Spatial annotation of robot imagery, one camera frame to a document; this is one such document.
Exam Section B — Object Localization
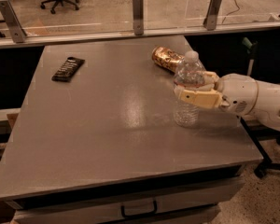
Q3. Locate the middle metal glass bracket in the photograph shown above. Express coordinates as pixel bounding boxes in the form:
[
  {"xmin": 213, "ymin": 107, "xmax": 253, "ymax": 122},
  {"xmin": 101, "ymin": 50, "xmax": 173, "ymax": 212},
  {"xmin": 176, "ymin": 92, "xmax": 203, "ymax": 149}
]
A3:
[{"xmin": 133, "ymin": 0, "xmax": 144, "ymax": 35}]

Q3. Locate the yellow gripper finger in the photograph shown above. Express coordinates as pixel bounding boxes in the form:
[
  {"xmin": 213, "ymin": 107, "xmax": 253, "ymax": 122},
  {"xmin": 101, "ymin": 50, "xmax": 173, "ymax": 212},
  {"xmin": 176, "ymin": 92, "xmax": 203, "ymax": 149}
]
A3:
[
  {"xmin": 203, "ymin": 71, "xmax": 219, "ymax": 85},
  {"xmin": 174, "ymin": 86, "xmax": 223, "ymax": 109}
]

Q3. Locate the clear plastic water bottle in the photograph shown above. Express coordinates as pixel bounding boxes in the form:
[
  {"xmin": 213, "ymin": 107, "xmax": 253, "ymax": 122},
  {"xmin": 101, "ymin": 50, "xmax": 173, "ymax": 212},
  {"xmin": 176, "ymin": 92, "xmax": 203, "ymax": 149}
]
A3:
[{"xmin": 174, "ymin": 50, "xmax": 205, "ymax": 128}]

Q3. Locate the black floor cable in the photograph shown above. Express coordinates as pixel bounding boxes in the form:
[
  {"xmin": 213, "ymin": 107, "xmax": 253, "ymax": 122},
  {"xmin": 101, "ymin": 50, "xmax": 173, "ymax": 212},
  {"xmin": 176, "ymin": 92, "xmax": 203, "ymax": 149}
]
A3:
[{"xmin": 220, "ymin": 0, "xmax": 242, "ymax": 24}]

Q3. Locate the grey table drawer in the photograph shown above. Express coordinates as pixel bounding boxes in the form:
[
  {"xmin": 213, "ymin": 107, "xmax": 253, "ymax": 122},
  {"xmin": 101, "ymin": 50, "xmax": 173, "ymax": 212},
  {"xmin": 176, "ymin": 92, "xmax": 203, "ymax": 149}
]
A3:
[{"xmin": 13, "ymin": 176, "xmax": 244, "ymax": 224}]

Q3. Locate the left metal glass bracket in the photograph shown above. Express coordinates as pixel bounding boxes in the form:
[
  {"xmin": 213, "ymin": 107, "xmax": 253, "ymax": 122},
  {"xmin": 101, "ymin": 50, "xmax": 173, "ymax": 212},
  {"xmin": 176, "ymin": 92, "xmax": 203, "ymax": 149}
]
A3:
[{"xmin": 0, "ymin": 0, "xmax": 27, "ymax": 43}]

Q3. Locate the metal glass bracket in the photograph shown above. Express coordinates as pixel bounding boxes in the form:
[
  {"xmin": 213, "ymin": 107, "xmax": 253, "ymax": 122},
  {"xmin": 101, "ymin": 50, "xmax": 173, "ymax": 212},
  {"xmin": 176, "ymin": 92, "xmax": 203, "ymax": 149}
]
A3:
[
  {"xmin": 203, "ymin": 0, "xmax": 222, "ymax": 31},
  {"xmin": 0, "ymin": 0, "xmax": 27, "ymax": 43},
  {"xmin": 133, "ymin": 0, "xmax": 144, "ymax": 35}
]

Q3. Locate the clear glass barrier panel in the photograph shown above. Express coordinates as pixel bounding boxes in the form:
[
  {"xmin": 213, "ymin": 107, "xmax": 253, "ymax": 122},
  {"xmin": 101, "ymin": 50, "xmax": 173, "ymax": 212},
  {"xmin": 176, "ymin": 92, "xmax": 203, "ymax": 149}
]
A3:
[{"xmin": 9, "ymin": 0, "xmax": 280, "ymax": 36}]

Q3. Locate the gold soda can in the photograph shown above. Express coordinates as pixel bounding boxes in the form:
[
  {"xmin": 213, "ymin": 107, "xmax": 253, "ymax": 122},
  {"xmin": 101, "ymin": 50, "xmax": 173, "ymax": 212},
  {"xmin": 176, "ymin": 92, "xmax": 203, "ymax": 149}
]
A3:
[{"xmin": 152, "ymin": 47, "xmax": 184, "ymax": 73}]

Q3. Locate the black snack bar wrapper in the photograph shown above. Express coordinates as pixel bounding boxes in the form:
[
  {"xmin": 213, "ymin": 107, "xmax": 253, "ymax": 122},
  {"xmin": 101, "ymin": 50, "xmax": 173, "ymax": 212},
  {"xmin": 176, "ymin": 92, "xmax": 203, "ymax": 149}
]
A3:
[{"xmin": 51, "ymin": 57, "xmax": 85, "ymax": 82}]

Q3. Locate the black metal stand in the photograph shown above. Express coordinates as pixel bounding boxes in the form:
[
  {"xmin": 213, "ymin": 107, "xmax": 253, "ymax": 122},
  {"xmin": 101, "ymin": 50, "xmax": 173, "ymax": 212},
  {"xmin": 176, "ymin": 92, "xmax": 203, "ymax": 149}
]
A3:
[{"xmin": 240, "ymin": 37, "xmax": 280, "ymax": 178}]

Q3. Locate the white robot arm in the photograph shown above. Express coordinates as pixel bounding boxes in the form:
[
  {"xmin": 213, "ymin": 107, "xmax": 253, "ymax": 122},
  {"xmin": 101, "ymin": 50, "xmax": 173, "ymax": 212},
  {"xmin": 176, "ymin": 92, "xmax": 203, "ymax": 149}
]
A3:
[{"xmin": 174, "ymin": 71, "xmax": 280, "ymax": 132}]

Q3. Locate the right metal glass bracket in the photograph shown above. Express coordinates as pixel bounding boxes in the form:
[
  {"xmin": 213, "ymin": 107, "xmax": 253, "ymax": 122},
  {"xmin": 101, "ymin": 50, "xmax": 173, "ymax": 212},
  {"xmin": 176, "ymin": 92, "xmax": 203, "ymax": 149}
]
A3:
[{"xmin": 203, "ymin": 0, "xmax": 222, "ymax": 31}]

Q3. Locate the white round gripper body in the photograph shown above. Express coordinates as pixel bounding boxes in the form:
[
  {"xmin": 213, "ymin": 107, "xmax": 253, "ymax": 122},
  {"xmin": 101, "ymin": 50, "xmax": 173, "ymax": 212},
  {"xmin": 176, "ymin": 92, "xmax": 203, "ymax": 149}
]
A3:
[{"xmin": 216, "ymin": 74, "xmax": 258, "ymax": 116}]

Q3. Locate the black drawer handle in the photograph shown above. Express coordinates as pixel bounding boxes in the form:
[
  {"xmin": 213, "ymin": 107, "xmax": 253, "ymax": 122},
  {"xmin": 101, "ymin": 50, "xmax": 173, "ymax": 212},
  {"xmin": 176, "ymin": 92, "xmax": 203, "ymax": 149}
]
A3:
[{"xmin": 120, "ymin": 200, "xmax": 158, "ymax": 219}]

